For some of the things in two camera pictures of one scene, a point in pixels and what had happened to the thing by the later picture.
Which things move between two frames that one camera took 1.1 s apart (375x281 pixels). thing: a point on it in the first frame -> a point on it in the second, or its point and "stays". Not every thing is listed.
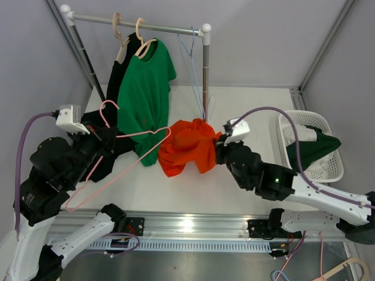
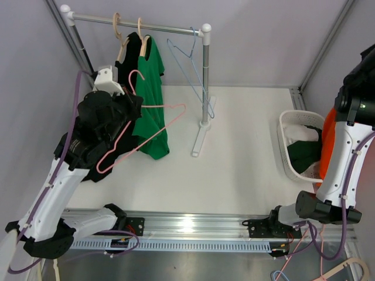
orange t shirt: [187, 141] -> [327, 141]
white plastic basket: [321, 119] stays
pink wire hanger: [87, 179] -> [147, 141]
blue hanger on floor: [285, 276] stays
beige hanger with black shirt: [118, 34] stays
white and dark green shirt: [314, 147] stays
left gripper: [107, 136] -> [133, 102]
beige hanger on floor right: [353, 260] stays
